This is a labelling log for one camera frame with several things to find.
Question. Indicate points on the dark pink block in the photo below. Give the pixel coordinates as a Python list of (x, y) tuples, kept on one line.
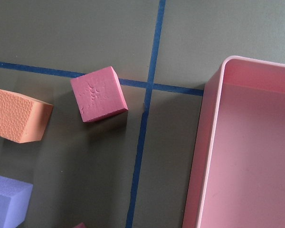
[(99, 95), (80, 225)]

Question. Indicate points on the near purple block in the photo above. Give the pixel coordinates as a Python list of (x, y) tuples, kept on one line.
[(14, 201)]

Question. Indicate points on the pink tray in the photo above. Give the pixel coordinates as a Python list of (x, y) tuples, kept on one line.
[(237, 178)]

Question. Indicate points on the right dark pink block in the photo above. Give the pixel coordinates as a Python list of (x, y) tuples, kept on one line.
[(99, 95)]

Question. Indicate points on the near orange block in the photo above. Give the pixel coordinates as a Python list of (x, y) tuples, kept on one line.
[(23, 119)]

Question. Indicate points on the left dark pink block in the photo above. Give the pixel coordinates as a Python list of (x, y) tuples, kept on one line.
[(80, 225)]

